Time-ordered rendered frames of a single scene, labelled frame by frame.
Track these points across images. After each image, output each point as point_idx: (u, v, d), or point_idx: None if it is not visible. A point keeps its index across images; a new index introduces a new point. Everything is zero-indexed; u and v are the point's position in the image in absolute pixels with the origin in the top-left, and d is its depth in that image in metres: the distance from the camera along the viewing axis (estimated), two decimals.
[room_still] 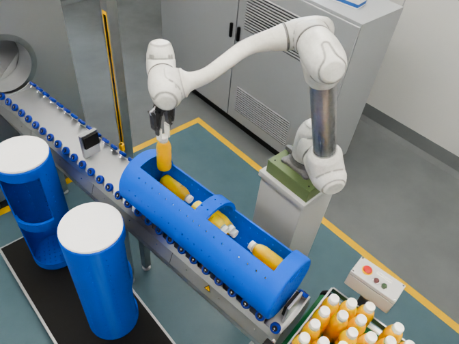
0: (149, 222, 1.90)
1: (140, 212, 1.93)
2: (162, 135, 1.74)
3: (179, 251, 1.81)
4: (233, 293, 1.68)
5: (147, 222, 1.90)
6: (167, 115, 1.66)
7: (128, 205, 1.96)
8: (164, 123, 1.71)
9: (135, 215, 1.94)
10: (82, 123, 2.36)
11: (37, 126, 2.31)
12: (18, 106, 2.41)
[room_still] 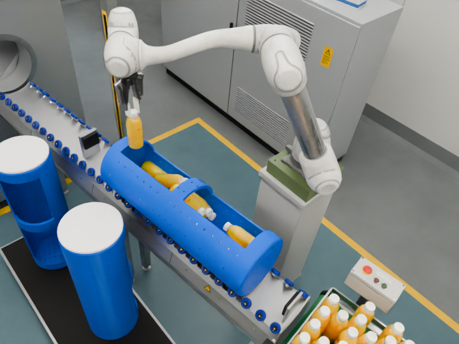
0: (149, 222, 1.90)
1: (140, 213, 1.93)
2: (186, 180, 1.84)
3: (179, 251, 1.81)
4: (233, 293, 1.68)
5: (147, 222, 1.90)
6: (135, 89, 1.64)
7: (128, 205, 1.96)
8: (133, 98, 1.68)
9: (135, 215, 1.94)
10: (82, 123, 2.36)
11: (37, 126, 2.31)
12: (18, 106, 2.41)
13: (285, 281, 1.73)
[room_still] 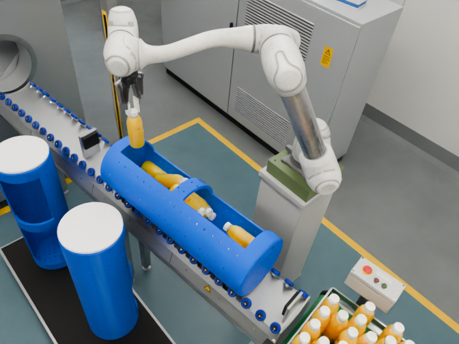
0: (149, 222, 1.90)
1: (140, 213, 1.93)
2: (186, 180, 1.84)
3: (179, 251, 1.81)
4: (233, 293, 1.68)
5: (147, 222, 1.90)
6: (135, 89, 1.63)
7: (128, 205, 1.96)
8: (133, 97, 1.68)
9: (135, 215, 1.94)
10: (82, 123, 2.36)
11: (37, 126, 2.31)
12: (18, 106, 2.41)
13: (285, 281, 1.73)
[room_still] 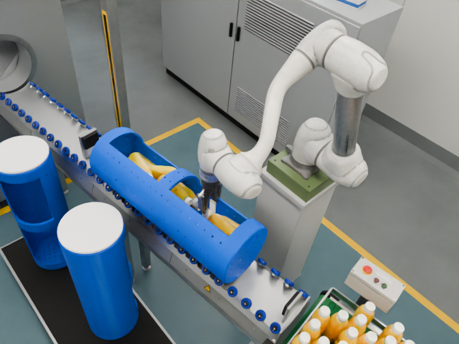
0: (145, 220, 1.91)
1: (134, 213, 1.94)
2: None
3: None
4: (231, 289, 1.68)
5: (147, 219, 1.91)
6: (214, 194, 1.64)
7: (126, 202, 1.97)
8: (210, 201, 1.68)
9: None
10: (82, 123, 2.36)
11: (37, 126, 2.31)
12: (18, 106, 2.41)
13: (285, 281, 1.73)
